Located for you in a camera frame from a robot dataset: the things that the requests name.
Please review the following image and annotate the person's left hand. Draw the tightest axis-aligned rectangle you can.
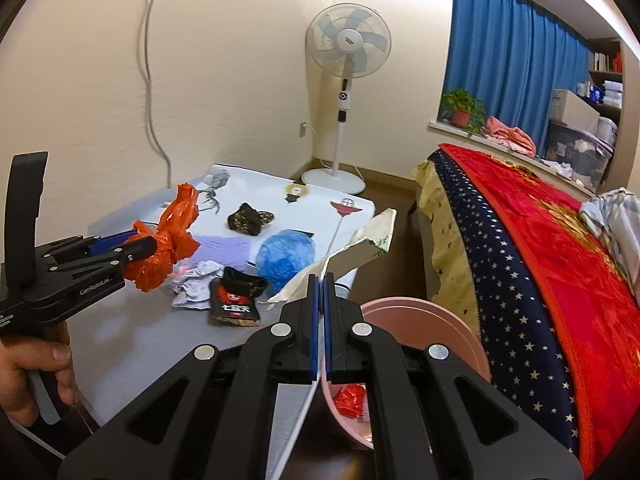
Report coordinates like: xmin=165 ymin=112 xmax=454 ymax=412
xmin=0 ymin=321 xmax=79 ymax=429

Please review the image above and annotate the white grey printed tablecloth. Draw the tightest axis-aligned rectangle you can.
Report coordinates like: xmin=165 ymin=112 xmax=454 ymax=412
xmin=65 ymin=162 xmax=377 ymax=480

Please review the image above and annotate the clear plastic storage box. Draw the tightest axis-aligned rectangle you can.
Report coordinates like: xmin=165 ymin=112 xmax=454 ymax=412
xmin=544 ymin=121 xmax=615 ymax=191

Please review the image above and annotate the pink waste bin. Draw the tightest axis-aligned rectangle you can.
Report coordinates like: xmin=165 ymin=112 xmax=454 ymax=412
xmin=320 ymin=297 xmax=492 ymax=451

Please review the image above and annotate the stack of white boxes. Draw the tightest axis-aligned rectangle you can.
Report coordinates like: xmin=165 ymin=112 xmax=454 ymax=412
xmin=575 ymin=79 xmax=625 ymax=107

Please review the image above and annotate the white paper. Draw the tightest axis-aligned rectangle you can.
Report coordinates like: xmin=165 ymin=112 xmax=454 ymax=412
xmin=171 ymin=260 xmax=224 ymax=310

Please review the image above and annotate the grey bed frame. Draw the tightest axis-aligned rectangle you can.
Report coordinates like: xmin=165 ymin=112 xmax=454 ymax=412
xmin=409 ymin=199 xmax=453 ymax=306

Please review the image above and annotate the pink folded cloth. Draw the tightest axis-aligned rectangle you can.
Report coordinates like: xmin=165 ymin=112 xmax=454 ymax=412
xmin=481 ymin=116 xmax=537 ymax=156

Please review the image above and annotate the yellow star bedsheet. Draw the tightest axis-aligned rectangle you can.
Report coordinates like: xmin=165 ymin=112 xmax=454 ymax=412
xmin=412 ymin=160 xmax=482 ymax=342

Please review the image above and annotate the bed with starry blanket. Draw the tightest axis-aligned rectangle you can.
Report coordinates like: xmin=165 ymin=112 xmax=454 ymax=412
xmin=428 ymin=150 xmax=592 ymax=469

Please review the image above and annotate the wooden bookshelf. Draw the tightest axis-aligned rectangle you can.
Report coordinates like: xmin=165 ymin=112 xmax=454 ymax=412
xmin=585 ymin=37 xmax=627 ymax=127

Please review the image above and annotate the white cardboard box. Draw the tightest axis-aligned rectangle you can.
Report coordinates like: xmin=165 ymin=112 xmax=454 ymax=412
xmin=550 ymin=89 xmax=601 ymax=134

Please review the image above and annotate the grey striped duvet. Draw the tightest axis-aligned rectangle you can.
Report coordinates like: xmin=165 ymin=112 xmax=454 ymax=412
xmin=579 ymin=187 xmax=640 ymax=307

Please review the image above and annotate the row of books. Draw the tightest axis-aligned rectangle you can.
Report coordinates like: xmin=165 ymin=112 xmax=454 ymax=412
xmin=590 ymin=51 xmax=625 ymax=74

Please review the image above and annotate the white standing fan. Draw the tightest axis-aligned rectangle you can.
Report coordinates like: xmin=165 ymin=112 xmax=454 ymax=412
xmin=301 ymin=3 xmax=393 ymax=196

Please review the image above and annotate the black patterned sock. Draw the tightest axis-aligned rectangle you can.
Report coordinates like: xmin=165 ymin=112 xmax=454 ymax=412
xmin=227 ymin=203 xmax=275 ymax=237

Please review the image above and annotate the red gold blanket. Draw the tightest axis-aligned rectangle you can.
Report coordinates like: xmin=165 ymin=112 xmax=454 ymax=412
xmin=439 ymin=143 xmax=640 ymax=477

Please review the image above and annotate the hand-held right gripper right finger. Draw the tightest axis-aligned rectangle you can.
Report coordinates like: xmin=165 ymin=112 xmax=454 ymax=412
xmin=322 ymin=273 xmax=585 ymax=480

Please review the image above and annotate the black snack packet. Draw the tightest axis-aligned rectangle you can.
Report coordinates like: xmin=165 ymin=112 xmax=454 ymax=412
xmin=207 ymin=266 xmax=268 ymax=328

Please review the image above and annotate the white paper bag green print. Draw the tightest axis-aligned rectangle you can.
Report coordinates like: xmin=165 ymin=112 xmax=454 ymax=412
xmin=257 ymin=208 xmax=398 ymax=312

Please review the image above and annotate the grey wall cable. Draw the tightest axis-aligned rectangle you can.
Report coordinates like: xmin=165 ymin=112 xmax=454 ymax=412
xmin=137 ymin=0 xmax=174 ymax=182

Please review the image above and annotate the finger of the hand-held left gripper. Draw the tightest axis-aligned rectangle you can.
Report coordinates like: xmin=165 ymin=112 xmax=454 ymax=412
xmin=50 ymin=236 xmax=159 ymax=278
xmin=37 ymin=229 xmax=137 ymax=262

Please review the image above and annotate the blue plastic bag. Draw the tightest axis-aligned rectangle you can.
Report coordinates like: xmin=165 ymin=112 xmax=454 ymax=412
xmin=256 ymin=229 xmax=317 ymax=284

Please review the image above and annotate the small clear lidded container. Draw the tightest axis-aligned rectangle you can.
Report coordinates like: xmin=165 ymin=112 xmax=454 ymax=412
xmin=597 ymin=116 xmax=620 ymax=147

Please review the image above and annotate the red wrapper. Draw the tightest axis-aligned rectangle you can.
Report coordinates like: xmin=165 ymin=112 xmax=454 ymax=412
xmin=334 ymin=383 xmax=369 ymax=420

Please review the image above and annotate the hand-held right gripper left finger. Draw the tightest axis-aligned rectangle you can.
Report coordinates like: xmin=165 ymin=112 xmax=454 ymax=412
xmin=57 ymin=274 xmax=323 ymax=480

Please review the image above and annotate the red plastic bag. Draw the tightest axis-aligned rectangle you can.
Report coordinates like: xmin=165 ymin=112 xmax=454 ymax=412
xmin=122 ymin=183 xmax=201 ymax=292

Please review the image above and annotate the blue curtain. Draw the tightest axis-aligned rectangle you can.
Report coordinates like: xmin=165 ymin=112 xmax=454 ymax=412
xmin=442 ymin=0 xmax=592 ymax=137

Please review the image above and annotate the green potted plant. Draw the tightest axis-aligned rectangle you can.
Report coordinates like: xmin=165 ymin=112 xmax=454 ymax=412
xmin=440 ymin=89 xmax=487 ymax=134

